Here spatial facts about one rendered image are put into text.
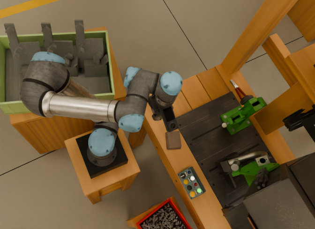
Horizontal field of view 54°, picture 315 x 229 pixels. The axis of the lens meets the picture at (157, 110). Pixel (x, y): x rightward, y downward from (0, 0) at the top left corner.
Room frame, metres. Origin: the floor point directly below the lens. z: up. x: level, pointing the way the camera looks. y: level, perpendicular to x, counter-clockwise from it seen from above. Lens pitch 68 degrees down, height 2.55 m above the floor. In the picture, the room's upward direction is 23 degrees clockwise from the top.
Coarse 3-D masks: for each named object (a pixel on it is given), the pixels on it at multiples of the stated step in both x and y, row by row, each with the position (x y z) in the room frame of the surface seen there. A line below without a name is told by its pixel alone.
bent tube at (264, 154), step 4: (252, 152) 0.59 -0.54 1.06; (256, 152) 0.59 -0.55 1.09; (260, 152) 0.59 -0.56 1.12; (264, 152) 0.58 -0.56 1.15; (240, 156) 0.56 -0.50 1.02; (244, 156) 0.56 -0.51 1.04; (248, 156) 0.56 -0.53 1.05; (252, 156) 0.57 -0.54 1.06; (256, 156) 0.57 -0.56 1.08; (260, 156) 0.57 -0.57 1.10; (264, 156) 0.53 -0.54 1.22; (228, 160) 0.52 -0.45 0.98; (232, 160) 0.53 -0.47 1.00; (240, 160) 0.54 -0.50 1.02; (244, 160) 0.54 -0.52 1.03; (256, 160) 0.51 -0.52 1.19; (260, 160) 0.52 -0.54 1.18; (264, 160) 0.53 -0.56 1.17; (268, 160) 0.52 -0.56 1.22; (260, 164) 0.50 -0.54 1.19; (264, 164) 0.50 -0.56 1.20
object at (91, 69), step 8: (80, 24) 0.85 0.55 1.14; (80, 32) 0.84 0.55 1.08; (80, 40) 0.82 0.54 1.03; (88, 40) 0.84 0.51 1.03; (96, 40) 0.86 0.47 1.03; (88, 48) 0.82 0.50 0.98; (96, 48) 0.84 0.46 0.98; (80, 56) 0.77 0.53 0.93; (88, 56) 0.80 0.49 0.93; (80, 64) 0.75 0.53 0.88; (88, 64) 0.75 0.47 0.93; (96, 64) 0.77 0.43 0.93; (88, 72) 0.72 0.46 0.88; (96, 72) 0.74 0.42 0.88; (104, 72) 0.76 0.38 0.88
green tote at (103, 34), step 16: (64, 32) 0.86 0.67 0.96; (96, 32) 0.95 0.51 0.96; (0, 48) 0.63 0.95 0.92; (0, 64) 0.55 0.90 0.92; (0, 80) 0.46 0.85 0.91; (112, 80) 0.70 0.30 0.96; (0, 96) 0.38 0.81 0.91; (96, 96) 0.58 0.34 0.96; (112, 96) 0.63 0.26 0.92; (16, 112) 0.36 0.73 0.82
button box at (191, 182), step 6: (192, 168) 0.42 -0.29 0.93; (180, 174) 0.37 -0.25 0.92; (186, 174) 0.38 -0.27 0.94; (192, 174) 0.39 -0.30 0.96; (180, 180) 0.34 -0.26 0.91; (192, 180) 0.36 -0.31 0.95; (198, 180) 0.37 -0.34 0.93; (186, 186) 0.32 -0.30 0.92; (192, 186) 0.33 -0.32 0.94; (198, 186) 0.34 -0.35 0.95; (198, 192) 0.31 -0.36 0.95; (192, 198) 0.28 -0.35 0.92
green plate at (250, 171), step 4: (248, 164) 0.51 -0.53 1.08; (252, 164) 0.51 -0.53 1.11; (256, 164) 0.51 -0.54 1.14; (268, 164) 0.50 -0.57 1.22; (272, 164) 0.50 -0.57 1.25; (276, 164) 0.50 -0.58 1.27; (244, 168) 0.48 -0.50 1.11; (248, 168) 0.48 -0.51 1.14; (252, 168) 0.47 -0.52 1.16; (256, 168) 0.47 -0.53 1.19; (260, 168) 0.47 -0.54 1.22; (268, 168) 0.47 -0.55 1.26; (272, 168) 0.47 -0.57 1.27; (240, 172) 0.45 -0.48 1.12; (244, 172) 0.44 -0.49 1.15; (248, 172) 0.44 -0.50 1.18; (252, 172) 0.44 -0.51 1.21; (256, 172) 0.44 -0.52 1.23; (248, 176) 0.43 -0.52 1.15; (252, 176) 0.43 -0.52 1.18; (248, 180) 0.42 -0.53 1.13; (252, 180) 0.42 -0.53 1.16; (248, 184) 0.41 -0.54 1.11
